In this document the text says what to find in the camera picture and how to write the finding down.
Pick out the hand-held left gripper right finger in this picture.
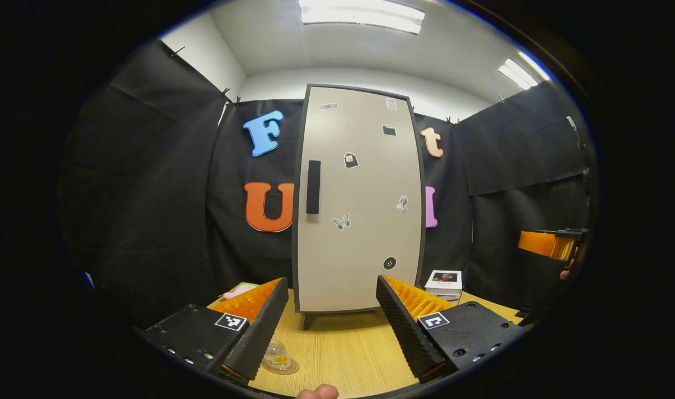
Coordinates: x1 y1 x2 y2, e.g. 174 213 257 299
376 275 524 384

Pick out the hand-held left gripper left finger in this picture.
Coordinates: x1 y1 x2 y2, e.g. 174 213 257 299
141 277 289 382

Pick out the clear bottle yellow label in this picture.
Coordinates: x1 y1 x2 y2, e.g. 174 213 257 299
263 334 292 372

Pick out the round brown coaster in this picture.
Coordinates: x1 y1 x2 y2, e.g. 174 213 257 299
262 357 300 376

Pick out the grey cabinet door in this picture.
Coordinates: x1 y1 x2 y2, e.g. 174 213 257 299
292 84 427 314

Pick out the black door handle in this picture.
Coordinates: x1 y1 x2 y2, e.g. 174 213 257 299
306 160 321 215

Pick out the pink plush toy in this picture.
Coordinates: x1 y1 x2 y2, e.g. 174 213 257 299
222 283 260 300

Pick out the white book portrait cover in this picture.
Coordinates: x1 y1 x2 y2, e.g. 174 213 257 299
425 270 463 294

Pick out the small ceiling light panel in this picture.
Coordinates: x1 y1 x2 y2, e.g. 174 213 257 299
498 53 551 90

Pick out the black backdrop cloth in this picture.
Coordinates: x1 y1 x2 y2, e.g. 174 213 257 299
60 39 599 328

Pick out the large ceiling light panel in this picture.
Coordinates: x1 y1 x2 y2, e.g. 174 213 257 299
299 0 426 35

